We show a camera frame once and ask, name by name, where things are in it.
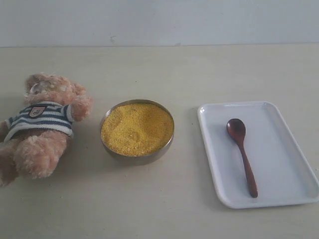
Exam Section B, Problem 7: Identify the dark red wooden spoon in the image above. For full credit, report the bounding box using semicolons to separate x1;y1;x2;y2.
226;118;258;198

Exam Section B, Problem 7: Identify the tan teddy bear striped shirt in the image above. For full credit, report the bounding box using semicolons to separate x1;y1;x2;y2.
0;73;92;187

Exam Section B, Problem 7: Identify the steel bowl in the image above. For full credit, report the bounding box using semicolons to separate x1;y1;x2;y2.
100;99;174;165

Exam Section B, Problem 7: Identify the yellow millet grain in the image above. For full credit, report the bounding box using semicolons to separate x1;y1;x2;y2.
101;103;174;157

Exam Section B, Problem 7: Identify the white rectangular plastic tray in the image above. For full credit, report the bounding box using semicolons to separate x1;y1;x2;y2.
197;101;319;209

